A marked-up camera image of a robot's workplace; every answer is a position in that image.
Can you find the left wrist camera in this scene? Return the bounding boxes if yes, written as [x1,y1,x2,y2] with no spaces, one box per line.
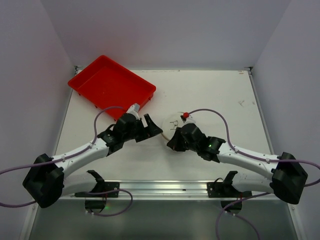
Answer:
[126,103,140,119]

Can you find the aluminium mounting rail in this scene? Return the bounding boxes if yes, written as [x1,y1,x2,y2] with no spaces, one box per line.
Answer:
[59,180,253,200]

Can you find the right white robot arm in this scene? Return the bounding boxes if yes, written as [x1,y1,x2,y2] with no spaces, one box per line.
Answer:
[166,123,308,205]

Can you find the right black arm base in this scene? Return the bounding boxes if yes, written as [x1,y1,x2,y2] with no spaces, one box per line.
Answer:
[206,171,252,200]

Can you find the red plastic tray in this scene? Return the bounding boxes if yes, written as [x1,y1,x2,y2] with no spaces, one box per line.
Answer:
[68,55,156,120]

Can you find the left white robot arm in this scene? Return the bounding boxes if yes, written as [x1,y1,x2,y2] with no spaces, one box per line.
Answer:
[22,113,163,208]

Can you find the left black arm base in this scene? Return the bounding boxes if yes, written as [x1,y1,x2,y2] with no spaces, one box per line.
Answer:
[74,170,120,216]

